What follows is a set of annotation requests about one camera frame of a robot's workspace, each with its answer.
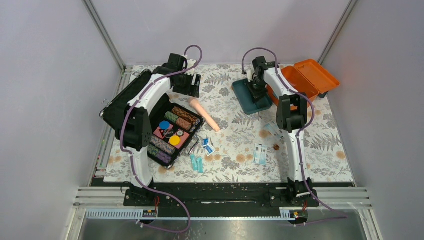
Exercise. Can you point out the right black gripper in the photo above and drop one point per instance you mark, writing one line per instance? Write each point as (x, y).
(256, 95)

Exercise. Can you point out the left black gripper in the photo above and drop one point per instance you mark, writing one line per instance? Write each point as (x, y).
(191, 90)

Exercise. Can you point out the teal divided tray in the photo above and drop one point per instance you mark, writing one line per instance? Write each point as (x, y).
(246, 100)

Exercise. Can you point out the blue white medicine packet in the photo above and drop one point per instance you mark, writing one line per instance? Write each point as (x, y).
(275, 131)

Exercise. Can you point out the orange medicine box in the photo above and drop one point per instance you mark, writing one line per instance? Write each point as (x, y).
(311, 78)

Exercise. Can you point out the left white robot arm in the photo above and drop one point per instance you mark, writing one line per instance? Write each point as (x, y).
(136, 132)

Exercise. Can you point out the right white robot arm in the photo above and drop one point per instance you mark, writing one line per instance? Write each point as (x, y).
(291, 117)

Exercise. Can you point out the green chip stack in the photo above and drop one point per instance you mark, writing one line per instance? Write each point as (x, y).
(171, 117)

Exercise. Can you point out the orange black chip stack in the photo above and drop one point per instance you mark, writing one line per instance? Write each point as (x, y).
(185, 115)

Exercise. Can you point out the red white chip stack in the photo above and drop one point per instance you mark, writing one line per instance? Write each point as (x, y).
(183, 124)

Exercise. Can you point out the black poker chip case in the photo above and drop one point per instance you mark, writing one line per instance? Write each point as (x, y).
(159, 149)

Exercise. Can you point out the blue poker chip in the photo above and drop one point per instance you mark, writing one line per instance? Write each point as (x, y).
(164, 125)

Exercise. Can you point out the yellow poker chip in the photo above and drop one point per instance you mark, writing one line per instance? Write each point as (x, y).
(174, 140)

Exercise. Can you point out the floral table mat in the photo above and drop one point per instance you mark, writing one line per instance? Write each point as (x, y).
(234, 144)

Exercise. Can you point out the small blue sachets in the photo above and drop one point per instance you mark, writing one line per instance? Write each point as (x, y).
(207, 146)

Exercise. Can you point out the blue white sachet packet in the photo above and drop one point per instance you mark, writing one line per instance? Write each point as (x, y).
(260, 154)

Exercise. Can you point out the teal tube pair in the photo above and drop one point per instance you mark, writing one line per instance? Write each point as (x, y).
(197, 163)

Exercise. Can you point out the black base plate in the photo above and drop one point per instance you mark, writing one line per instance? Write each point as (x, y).
(210, 200)

